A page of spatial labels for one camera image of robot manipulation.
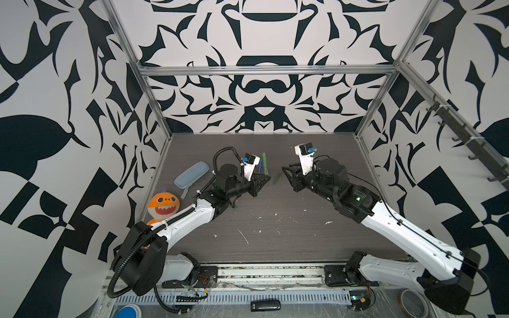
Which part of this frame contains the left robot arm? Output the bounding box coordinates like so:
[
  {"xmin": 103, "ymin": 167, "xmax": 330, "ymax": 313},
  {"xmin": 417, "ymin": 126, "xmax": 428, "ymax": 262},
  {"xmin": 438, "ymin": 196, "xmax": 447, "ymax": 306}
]
[{"xmin": 107, "ymin": 153, "xmax": 270, "ymax": 299}]

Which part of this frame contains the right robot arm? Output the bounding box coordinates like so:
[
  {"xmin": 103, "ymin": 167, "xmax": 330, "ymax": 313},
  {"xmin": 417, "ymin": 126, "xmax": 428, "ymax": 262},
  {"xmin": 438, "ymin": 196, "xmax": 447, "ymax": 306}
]
[{"xmin": 282, "ymin": 158, "xmax": 481, "ymax": 315}]

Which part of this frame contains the light blue pencil case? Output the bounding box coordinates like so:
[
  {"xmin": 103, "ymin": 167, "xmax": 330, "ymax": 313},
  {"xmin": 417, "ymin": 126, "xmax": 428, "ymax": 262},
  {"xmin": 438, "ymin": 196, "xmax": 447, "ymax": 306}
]
[{"xmin": 174, "ymin": 161, "xmax": 209, "ymax": 189}]

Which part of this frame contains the orange shark plush toy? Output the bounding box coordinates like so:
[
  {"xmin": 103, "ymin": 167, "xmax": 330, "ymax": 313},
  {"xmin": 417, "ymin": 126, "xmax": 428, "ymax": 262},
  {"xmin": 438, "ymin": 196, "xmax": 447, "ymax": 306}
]
[{"xmin": 147, "ymin": 192, "xmax": 180, "ymax": 225}]

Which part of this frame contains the black rectangular device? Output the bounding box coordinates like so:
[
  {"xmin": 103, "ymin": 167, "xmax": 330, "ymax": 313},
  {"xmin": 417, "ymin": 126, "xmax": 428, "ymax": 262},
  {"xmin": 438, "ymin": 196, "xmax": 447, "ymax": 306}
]
[{"xmin": 250, "ymin": 299, "xmax": 281, "ymax": 312}]

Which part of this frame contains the tape roll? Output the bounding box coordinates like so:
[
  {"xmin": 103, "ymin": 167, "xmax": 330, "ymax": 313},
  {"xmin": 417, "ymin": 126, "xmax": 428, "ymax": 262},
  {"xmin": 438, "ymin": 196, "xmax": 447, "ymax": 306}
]
[{"xmin": 398, "ymin": 289, "xmax": 429, "ymax": 318}]

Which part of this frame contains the blue round lid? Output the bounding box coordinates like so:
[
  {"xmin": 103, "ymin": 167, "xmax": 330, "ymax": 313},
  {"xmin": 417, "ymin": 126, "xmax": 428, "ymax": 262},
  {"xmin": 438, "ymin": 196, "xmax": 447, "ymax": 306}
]
[{"xmin": 113, "ymin": 304, "xmax": 143, "ymax": 318}]

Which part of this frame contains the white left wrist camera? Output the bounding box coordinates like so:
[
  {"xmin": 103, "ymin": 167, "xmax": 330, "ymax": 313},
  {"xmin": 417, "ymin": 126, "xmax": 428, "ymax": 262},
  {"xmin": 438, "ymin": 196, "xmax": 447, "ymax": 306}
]
[{"xmin": 241, "ymin": 153, "xmax": 261, "ymax": 182}]

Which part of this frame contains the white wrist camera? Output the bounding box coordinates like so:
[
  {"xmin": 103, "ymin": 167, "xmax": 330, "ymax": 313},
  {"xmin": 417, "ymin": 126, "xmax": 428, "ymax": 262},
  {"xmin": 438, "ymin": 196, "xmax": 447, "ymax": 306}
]
[
  {"xmin": 241, "ymin": 153, "xmax": 261, "ymax": 182},
  {"xmin": 294, "ymin": 143, "xmax": 316, "ymax": 176}
]

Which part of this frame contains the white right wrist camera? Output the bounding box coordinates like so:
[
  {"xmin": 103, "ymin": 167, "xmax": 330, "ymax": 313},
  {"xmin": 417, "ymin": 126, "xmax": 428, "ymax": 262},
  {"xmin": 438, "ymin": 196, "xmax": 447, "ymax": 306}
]
[{"xmin": 294, "ymin": 143, "xmax": 316, "ymax": 176}]

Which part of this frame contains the wall hook rail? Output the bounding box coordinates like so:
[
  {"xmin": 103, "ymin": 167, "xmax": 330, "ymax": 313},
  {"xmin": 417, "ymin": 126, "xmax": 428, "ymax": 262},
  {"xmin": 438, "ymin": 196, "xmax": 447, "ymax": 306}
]
[{"xmin": 426, "ymin": 94, "xmax": 508, "ymax": 191}]

